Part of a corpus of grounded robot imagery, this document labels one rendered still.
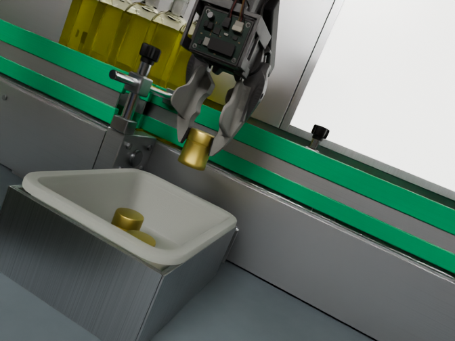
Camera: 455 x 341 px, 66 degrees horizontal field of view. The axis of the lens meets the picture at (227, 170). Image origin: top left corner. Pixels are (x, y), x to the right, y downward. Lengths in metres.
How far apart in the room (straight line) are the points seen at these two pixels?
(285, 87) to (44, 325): 0.57
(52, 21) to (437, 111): 0.90
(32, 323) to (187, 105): 0.27
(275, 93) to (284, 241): 0.32
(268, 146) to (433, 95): 0.33
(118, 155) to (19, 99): 0.19
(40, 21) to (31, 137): 0.53
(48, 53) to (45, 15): 0.45
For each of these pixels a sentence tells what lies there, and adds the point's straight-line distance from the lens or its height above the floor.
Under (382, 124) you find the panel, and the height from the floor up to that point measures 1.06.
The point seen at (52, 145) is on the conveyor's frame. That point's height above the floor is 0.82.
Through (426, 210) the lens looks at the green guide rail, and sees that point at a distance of 0.56.
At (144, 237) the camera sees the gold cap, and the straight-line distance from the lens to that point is 0.38.
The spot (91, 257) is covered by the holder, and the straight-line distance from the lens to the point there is 0.32.
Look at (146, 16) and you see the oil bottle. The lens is 0.69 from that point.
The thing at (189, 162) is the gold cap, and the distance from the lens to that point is 0.42.
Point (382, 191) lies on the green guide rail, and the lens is 0.54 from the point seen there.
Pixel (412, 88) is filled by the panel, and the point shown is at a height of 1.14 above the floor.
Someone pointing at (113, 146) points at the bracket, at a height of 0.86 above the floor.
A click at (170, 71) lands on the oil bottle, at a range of 0.63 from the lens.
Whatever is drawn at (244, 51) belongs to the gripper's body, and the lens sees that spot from 0.36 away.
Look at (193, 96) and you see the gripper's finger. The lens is 0.43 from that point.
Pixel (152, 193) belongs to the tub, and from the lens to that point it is 0.52.
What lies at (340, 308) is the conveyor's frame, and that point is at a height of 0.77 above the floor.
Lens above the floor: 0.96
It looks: 8 degrees down
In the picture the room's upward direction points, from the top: 23 degrees clockwise
